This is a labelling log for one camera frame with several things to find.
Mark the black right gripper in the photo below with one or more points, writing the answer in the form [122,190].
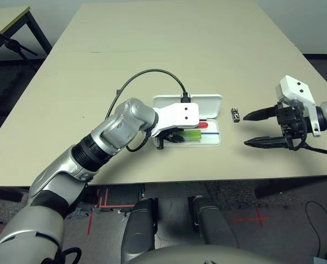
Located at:
[291,123]

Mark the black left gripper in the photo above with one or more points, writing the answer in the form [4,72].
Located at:
[164,136]

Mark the green highlighter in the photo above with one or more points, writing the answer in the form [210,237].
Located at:
[193,135]

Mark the black marker red cap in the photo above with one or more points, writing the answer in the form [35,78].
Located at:
[203,125]

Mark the small black white eraser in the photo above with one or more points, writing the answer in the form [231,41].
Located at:
[235,115]

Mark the white plastic pencil case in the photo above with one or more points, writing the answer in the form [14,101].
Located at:
[207,105]

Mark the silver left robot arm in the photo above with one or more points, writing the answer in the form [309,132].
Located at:
[119,126]

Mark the red floor tape cross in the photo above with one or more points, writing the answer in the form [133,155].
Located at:
[259,219]

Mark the dark grey robot right leg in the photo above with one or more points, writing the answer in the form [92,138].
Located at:
[212,222]

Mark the dark grey robot leg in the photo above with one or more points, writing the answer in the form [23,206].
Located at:
[212,222]
[138,228]

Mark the red floor tape lines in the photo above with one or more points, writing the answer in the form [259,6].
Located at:
[104,198]

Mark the dark grey robot left leg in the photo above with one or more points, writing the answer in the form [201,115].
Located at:
[138,228]

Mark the grey robot torso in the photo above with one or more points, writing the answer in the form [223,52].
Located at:
[193,255]

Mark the black tripod stand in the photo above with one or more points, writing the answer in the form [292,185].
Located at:
[15,45]

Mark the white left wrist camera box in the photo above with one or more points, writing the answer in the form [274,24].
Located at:
[179,115]

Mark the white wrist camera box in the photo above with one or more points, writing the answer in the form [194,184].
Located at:
[179,115]
[295,88]

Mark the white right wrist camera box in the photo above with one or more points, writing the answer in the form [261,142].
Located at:
[295,88]

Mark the beige side table black frame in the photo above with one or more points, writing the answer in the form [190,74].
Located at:
[4,22]

